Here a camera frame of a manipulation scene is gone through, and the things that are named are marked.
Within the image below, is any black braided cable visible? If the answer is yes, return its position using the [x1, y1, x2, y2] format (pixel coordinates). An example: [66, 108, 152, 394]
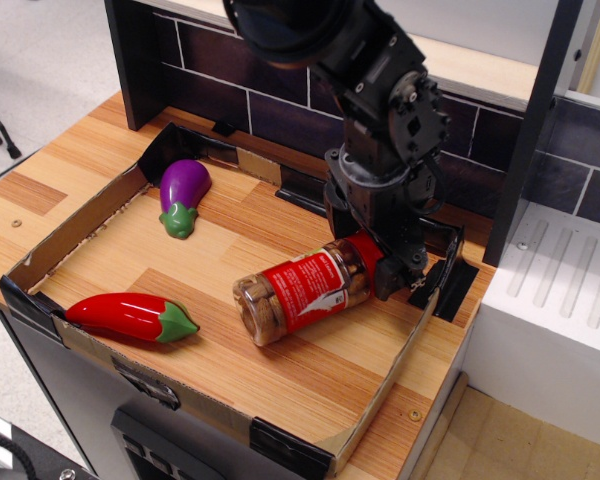
[0, 432, 39, 480]

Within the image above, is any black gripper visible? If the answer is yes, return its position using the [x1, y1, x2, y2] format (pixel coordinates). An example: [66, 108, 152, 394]
[323, 172, 443, 301]

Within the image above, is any cardboard fence with black tape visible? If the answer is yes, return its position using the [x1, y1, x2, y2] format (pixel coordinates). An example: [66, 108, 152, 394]
[0, 117, 490, 479]

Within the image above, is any black shelf frame with backsplash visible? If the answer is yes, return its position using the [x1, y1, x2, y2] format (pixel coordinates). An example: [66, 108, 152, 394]
[104, 1, 584, 266]

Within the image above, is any red-capped basil spice bottle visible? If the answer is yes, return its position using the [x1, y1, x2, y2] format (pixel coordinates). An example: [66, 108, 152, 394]
[233, 230, 383, 346]

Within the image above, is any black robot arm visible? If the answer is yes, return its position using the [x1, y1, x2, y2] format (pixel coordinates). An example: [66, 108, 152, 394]
[224, 1, 457, 299]

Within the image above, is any red toy chili pepper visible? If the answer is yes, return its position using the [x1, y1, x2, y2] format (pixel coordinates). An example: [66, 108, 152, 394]
[65, 292, 199, 343]

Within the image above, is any purple toy eggplant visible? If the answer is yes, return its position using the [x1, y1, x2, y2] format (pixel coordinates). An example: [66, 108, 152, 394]
[159, 159, 212, 239]

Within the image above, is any white ribbed drainboard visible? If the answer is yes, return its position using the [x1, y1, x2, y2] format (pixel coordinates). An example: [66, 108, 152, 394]
[463, 89, 600, 441]

